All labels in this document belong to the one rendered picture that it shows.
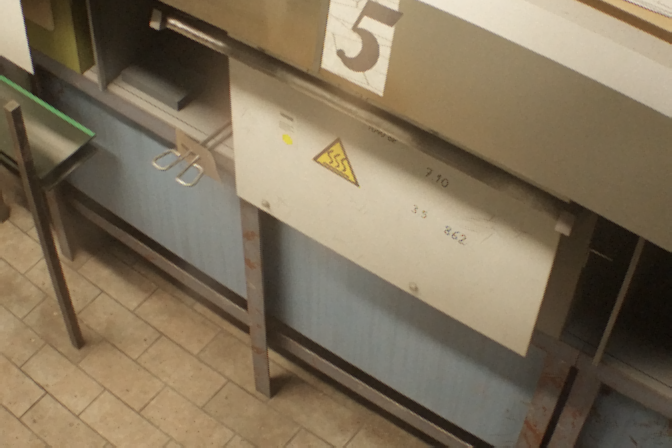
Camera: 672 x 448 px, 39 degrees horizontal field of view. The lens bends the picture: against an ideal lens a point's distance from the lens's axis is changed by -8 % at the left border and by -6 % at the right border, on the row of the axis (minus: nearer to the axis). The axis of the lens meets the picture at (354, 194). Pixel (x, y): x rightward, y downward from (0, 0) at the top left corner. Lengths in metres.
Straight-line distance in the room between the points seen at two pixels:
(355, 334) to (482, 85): 1.27
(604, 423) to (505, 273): 0.58
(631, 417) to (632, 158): 0.99
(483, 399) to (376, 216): 0.67
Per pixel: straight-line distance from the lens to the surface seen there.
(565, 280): 1.66
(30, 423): 2.72
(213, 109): 2.15
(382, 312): 2.14
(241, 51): 1.42
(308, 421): 2.63
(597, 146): 1.04
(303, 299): 2.31
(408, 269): 1.66
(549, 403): 1.94
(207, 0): 1.28
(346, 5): 1.14
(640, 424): 1.96
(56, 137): 2.41
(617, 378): 1.78
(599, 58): 1.02
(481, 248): 1.52
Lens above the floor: 2.26
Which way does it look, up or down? 46 degrees down
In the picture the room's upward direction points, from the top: 3 degrees clockwise
